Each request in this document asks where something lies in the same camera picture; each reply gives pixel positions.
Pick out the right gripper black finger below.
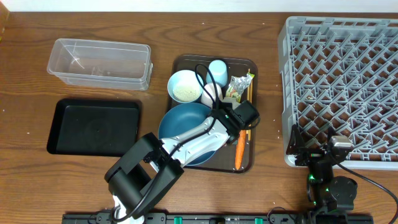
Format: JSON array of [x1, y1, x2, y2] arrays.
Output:
[[326, 126, 338, 149], [286, 124, 305, 155]]

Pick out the orange carrot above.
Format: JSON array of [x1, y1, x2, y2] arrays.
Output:
[[234, 130, 246, 170]]

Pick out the large dark blue bowl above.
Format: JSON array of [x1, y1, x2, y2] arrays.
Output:
[[157, 102, 218, 167]]

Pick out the light blue small bowl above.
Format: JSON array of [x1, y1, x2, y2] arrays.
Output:
[[167, 70, 204, 103]]

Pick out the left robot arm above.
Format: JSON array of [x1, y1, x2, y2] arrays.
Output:
[[104, 103, 259, 223]]

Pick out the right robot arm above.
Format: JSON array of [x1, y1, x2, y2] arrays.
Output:
[[286, 125, 358, 223]]

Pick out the grey plastic dishwasher rack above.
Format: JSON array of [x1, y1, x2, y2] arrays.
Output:
[[278, 16, 397, 170]]

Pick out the black waste tray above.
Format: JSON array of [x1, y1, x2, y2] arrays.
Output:
[[47, 98, 141, 157]]

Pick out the crumpled white paper napkin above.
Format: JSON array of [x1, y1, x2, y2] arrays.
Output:
[[222, 97, 240, 110]]

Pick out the silver green snack wrapper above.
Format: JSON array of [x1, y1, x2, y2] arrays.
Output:
[[226, 72, 255, 103]]

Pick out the dark brown serving tray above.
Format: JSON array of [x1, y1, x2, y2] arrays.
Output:
[[158, 54, 258, 174]]

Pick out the light blue plastic cup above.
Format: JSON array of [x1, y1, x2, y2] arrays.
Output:
[[208, 60, 228, 88]]

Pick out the clear plastic bin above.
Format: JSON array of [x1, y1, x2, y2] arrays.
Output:
[[47, 39, 153, 91]]

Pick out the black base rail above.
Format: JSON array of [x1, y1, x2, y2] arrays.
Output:
[[61, 212, 374, 224]]

